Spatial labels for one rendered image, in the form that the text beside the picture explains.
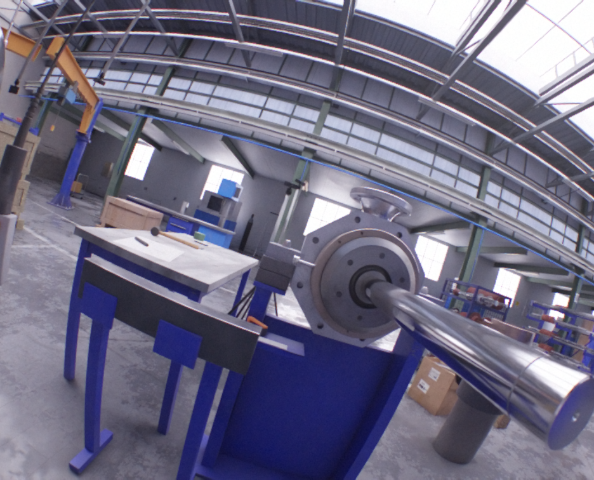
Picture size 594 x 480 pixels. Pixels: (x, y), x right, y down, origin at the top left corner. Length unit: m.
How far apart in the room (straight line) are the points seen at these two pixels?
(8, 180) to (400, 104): 8.74
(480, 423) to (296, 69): 8.73
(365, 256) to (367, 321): 0.21
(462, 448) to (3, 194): 2.56
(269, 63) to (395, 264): 8.54
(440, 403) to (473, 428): 0.80
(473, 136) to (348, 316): 8.88
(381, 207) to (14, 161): 1.09
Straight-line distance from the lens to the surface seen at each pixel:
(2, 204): 0.58
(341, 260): 0.91
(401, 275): 0.97
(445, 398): 3.05
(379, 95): 8.83
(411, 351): 1.22
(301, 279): 1.07
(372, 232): 0.98
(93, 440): 1.40
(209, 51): 9.97
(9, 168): 0.58
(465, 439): 2.37
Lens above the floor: 1.15
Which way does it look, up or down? level
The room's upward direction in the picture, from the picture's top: 19 degrees clockwise
